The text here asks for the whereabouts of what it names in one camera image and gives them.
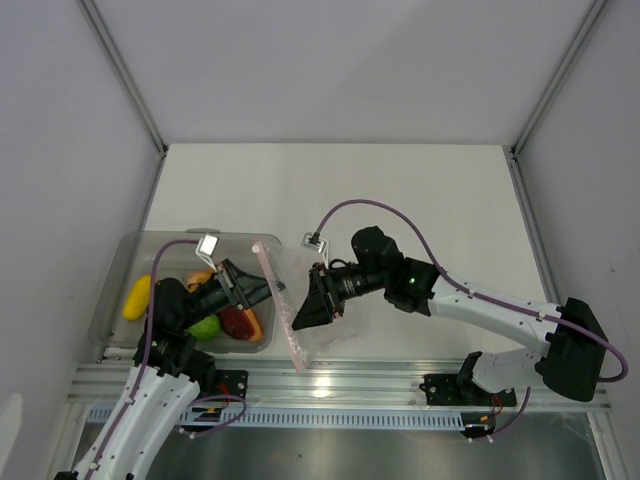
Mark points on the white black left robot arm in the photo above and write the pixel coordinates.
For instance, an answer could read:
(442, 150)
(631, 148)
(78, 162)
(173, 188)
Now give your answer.
(169, 374)

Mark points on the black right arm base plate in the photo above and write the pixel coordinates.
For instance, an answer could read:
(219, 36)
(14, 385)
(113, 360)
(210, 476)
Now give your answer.
(456, 390)

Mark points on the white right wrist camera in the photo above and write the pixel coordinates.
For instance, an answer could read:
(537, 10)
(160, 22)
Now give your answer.
(314, 242)

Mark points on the white slotted cable duct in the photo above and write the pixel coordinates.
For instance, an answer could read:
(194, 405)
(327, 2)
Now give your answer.
(414, 420)

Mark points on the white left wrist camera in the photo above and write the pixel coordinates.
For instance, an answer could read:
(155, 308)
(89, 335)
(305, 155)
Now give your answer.
(205, 250)

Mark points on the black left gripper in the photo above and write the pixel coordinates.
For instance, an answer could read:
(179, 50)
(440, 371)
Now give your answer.
(247, 289)

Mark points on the clear grey plastic bin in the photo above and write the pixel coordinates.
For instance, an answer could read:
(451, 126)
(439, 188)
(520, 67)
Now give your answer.
(134, 258)

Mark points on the green toy lime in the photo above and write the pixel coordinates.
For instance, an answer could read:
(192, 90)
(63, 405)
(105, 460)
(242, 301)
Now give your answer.
(206, 329)

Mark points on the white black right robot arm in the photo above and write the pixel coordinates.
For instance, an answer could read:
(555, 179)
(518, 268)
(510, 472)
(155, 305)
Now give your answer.
(560, 346)

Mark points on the yellow toy fruit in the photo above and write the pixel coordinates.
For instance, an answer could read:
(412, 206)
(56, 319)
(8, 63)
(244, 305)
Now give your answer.
(138, 299)

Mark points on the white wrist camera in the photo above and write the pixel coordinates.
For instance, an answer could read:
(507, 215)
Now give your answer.
(205, 250)
(314, 242)

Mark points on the left aluminium frame post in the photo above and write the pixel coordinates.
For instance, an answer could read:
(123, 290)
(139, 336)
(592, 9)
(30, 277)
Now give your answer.
(104, 38)

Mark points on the clear pink zip top bag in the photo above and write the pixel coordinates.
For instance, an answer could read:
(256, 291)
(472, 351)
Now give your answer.
(285, 270)

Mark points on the aluminium frame post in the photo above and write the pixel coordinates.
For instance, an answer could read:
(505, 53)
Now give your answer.
(568, 60)
(104, 38)

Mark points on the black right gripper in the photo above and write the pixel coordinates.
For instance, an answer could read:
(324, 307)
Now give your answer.
(319, 306)

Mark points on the orange red toy hot dog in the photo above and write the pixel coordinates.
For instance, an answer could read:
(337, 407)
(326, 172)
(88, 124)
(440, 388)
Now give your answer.
(241, 325)

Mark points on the right aluminium frame post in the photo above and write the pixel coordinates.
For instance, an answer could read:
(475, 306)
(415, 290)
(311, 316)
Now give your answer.
(568, 60)

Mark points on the orange toy food piece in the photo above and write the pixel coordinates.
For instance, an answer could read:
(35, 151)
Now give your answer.
(195, 279)

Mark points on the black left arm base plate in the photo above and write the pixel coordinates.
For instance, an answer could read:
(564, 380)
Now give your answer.
(231, 382)

